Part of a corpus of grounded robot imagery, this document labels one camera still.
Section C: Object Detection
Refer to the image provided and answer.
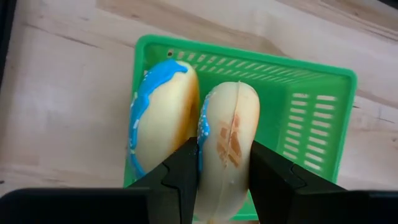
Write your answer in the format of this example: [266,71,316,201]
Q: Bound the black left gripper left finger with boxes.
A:
[129,137,200,224]

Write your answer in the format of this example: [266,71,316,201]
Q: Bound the blue doughnut white drizzle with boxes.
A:
[127,58,201,181]

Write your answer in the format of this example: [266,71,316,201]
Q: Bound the green plastic basket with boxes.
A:
[123,34,359,222]

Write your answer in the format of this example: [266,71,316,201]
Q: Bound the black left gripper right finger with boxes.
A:
[248,140,369,224]

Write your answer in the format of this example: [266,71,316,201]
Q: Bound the blue doughnut white sprinkles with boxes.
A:
[193,81,261,223]

